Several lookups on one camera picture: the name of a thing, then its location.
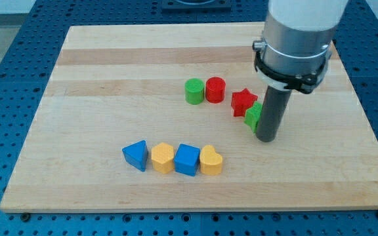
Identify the blue triangle block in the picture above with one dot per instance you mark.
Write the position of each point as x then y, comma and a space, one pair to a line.
136, 155

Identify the red star block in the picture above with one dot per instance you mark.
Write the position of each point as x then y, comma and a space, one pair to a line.
241, 101

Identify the green cylinder block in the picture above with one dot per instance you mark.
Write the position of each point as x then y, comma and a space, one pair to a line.
194, 91

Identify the blue cube block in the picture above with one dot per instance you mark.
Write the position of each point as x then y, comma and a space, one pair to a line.
186, 159

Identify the yellow heart block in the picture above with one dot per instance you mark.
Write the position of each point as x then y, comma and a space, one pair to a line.
210, 161

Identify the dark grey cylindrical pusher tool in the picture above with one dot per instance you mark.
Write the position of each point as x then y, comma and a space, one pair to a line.
273, 108

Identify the light wooden board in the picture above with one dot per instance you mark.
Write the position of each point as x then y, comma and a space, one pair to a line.
113, 86

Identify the yellow hexagon block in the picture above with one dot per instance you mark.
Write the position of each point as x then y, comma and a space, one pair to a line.
162, 157

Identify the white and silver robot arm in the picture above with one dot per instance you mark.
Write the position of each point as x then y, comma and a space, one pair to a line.
294, 49

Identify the green star block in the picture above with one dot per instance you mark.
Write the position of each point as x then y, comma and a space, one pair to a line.
252, 116

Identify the red cylinder block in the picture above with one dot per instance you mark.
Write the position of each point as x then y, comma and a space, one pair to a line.
215, 90

